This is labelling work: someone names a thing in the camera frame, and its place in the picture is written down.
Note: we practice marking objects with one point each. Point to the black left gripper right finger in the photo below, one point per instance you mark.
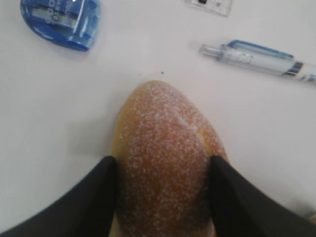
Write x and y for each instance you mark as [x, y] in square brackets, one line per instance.
[239, 209]

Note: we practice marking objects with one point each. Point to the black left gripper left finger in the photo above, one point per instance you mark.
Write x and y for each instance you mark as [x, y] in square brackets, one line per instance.
[87, 210]

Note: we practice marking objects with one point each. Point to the sugar-dusted bread roll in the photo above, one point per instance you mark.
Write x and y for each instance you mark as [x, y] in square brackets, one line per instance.
[163, 145]

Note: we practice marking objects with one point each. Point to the blue pencil sharpener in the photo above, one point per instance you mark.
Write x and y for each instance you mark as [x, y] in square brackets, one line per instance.
[68, 23]

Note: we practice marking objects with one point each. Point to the light blue retractable pen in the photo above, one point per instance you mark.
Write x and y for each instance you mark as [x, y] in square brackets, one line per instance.
[263, 59]

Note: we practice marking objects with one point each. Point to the clear plastic ruler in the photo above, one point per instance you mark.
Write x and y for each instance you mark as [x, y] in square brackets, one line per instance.
[217, 7]

